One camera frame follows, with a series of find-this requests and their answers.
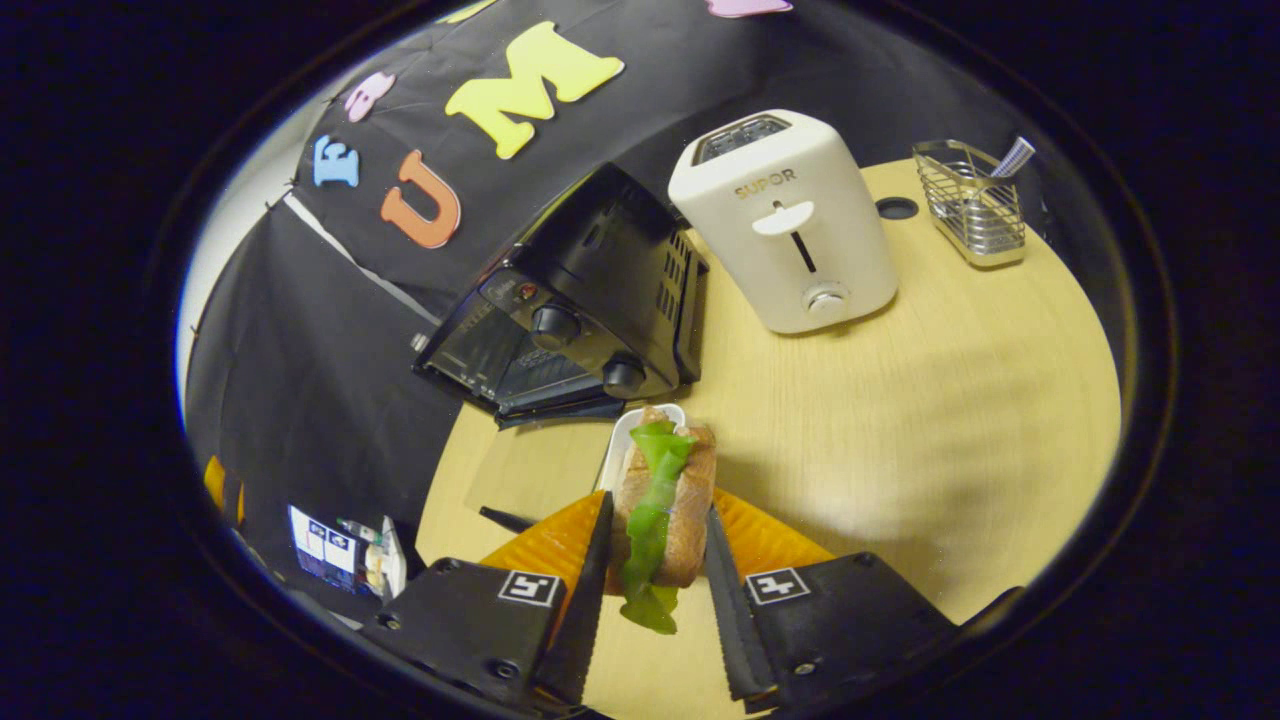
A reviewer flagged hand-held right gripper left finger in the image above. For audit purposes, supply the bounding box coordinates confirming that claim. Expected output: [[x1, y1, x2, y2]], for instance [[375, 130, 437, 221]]
[[360, 490, 616, 713]]

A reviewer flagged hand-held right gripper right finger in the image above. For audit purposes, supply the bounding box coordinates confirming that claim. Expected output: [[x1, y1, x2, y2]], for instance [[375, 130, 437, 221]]
[[705, 488, 966, 716]]

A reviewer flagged lettuce sandwich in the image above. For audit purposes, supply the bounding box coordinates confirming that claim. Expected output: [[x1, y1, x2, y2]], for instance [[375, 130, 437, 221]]
[[612, 405, 718, 636]]

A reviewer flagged black electric oven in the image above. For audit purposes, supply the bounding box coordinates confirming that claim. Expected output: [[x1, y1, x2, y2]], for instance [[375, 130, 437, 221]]
[[412, 163, 711, 534]]

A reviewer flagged blue and white box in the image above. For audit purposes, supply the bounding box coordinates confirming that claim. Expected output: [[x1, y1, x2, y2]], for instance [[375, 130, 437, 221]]
[[288, 505, 408, 601]]

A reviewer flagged white rectangular plate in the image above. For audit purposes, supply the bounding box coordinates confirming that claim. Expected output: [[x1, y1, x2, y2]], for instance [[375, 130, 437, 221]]
[[597, 403, 689, 496]]

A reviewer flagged white toaster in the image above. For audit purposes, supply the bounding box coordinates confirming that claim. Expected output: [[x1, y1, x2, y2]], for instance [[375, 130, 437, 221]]
[[668, 109, 900, 335]]

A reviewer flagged metal wire basket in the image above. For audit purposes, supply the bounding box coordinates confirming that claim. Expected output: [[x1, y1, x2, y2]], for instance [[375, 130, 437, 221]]
[[912, 139, 1029, 268]]

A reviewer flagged metal utensil handle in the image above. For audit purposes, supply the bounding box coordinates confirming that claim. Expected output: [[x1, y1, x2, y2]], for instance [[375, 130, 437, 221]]
[[990, 136, 1037, 179]]

